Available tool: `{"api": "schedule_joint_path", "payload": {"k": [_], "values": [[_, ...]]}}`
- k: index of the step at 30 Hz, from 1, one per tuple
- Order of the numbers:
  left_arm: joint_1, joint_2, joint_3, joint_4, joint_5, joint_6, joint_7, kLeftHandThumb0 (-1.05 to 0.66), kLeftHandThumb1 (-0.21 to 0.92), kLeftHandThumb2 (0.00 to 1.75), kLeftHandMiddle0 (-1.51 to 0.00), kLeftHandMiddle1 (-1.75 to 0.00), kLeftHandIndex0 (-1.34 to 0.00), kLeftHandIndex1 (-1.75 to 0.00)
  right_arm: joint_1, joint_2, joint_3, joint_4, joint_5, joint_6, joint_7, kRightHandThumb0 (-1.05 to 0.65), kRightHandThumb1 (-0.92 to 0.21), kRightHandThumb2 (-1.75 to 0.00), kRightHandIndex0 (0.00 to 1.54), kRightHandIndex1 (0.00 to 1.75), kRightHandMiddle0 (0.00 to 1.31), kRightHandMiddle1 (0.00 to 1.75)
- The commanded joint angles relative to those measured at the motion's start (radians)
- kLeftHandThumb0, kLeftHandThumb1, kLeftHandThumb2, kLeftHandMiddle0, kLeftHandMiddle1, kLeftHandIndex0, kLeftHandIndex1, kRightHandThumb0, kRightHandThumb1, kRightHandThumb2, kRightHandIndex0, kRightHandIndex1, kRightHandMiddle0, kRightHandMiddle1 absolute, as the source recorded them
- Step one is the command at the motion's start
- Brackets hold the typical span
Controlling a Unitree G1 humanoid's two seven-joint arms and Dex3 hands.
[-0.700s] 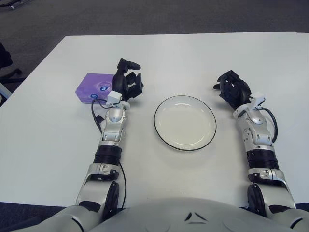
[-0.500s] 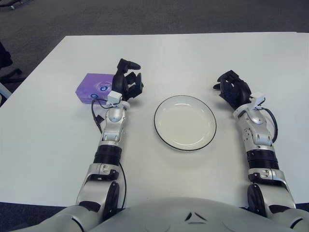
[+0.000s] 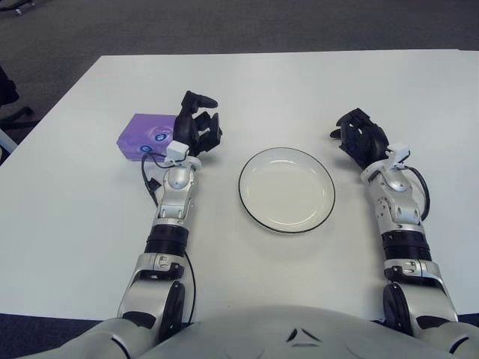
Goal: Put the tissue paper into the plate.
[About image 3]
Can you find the purple tissue paper pack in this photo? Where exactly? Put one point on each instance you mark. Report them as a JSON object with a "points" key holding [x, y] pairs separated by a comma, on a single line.
{"points": [[140, 129]]}

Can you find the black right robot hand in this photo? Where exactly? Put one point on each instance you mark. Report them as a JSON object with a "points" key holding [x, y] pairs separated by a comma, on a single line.
{"points": [[374, 140]]}

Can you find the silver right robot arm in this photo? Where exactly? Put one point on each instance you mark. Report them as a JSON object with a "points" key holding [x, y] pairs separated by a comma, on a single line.
{"points": [[400, 209]]}

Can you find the white wrist sensor box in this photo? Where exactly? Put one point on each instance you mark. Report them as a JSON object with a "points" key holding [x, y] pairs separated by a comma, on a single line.
{"points": [[177, 149], [399, 151]]}

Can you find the white right wrist sensor box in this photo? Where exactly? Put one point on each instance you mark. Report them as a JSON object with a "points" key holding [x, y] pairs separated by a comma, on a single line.
{"points": [[399, 151]]}

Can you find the white plate with black rim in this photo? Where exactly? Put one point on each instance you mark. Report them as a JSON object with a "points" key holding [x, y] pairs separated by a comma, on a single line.
{"points": [[286, 190]]}

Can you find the grey robot torso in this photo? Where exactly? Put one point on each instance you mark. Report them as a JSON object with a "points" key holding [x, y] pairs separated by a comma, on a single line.
{"points": [[239, 333]]}

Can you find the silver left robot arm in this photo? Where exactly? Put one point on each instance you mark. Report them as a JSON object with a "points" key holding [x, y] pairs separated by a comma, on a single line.
{"points": [[176, 198]]}

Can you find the white left wrist sensor box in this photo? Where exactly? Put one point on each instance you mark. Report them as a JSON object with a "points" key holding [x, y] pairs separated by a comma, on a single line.
{"points": [[177, 149]]}

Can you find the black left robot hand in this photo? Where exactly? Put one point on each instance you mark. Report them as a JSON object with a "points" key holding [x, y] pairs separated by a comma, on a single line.
{"points": [[185, 127]]}

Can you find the black office chair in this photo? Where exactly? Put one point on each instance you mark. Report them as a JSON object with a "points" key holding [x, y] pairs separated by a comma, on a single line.
{"points": [[7, 88]]}

